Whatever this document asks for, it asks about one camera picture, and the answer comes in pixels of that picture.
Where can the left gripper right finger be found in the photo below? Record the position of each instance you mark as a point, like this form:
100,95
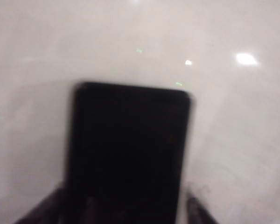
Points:
194,210

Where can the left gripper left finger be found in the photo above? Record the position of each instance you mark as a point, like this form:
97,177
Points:
51,207

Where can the black magnetic whiteboard eraser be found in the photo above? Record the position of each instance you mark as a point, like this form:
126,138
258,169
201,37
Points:
128,144

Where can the white whiteboard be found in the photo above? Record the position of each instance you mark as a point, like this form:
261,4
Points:
140,42

